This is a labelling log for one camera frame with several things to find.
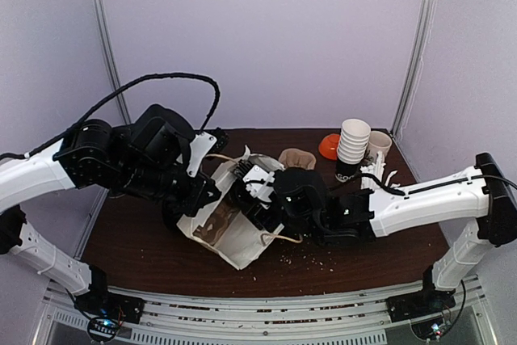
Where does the ceramic mug with tree print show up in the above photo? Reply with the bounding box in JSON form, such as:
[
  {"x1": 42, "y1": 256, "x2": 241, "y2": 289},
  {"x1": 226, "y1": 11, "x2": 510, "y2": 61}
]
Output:
[{"x1": 365, "y1": 131, "x2": 393, "y2": 159}]

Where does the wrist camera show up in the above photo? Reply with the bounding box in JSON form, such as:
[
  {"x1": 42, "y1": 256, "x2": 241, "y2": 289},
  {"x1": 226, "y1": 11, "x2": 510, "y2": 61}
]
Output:
[
  {"x1": 186, "y1": 128, "x2": 229, "y2": 177},
  {"x1": 232, "y1": 160, "x2": 275, "y2": 208}
]

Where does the single cardboard cup carrier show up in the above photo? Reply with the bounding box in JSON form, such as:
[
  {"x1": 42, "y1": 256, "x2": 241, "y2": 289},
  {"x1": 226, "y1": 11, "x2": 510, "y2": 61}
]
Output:
[{"x1": 193, "y1": 204, "x2": 240, "y2": 246}]

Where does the stack of black cup lids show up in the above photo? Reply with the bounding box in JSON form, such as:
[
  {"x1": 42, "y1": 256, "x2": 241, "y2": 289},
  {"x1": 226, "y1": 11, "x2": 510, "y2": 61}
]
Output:
[{"x1": 162, "y1": 201, "x2": 183, "y2": 231}]

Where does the glass of white wrapped straws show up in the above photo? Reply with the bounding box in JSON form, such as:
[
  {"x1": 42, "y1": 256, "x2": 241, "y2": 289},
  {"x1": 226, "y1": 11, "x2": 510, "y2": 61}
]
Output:
[{"x1": 359, "y1": 151, "x2": 401, "y2": 190}]

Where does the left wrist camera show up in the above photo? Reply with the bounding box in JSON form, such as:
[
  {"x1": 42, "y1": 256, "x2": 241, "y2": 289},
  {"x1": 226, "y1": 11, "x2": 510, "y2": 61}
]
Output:
[{"x1": 186, "y1": 128, "x2": 229, "y2": 177}]

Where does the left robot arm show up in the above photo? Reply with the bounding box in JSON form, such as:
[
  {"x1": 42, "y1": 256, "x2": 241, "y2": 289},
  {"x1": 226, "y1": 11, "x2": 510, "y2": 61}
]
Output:
[{"x1": 1, "y1": 104, "x2": 225, "y2": 316}]

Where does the white paper takeout bag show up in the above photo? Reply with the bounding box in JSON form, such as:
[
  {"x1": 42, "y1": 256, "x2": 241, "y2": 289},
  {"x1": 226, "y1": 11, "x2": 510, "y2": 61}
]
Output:
[{"x1": 177, "y1": 148, "x2": 303, "y2": 270}]

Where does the stack of cardboard cup carriers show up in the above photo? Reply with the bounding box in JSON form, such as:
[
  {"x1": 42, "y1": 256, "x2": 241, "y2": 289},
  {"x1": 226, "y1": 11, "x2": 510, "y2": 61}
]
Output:
[{"x1": 279, "y1": 148, "x2": 317, "y2": 170}]

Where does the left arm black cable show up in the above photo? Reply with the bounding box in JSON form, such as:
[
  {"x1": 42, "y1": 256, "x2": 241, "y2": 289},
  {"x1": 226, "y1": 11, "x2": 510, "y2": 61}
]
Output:
[{"x1": 0, "y1": 72, "x2": 221, "y2": 160}]

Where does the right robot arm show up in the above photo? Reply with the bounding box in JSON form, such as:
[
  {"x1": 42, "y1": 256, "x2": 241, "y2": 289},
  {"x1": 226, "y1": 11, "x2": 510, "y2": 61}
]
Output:
[{"x1": 237, "y1": 153, "x2": 516, "y2": 314}]

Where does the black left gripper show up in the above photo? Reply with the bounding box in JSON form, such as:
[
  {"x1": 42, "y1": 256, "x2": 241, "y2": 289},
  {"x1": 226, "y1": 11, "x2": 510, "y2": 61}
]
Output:
[{"x1": 115, "y1": 160, "x2": 221, "y2": 218}]

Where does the stack of white paper cups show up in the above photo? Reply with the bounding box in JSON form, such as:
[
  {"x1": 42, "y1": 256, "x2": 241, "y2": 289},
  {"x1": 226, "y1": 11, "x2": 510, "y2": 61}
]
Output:
[{"x1": 335, "y1": 119, "x2": 371, "y2": 183}]

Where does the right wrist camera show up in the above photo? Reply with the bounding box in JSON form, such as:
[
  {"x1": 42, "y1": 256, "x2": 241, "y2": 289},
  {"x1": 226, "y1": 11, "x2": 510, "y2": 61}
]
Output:
[{"x1": 232, "y1": 160, "x2": 275, "y2": 208}]

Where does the orange plastic bowl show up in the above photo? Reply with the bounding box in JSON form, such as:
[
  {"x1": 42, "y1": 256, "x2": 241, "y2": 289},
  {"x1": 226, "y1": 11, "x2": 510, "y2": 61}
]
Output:
[{"x1": 318, "y1": 133, "x2": 340, "y2": 161}]

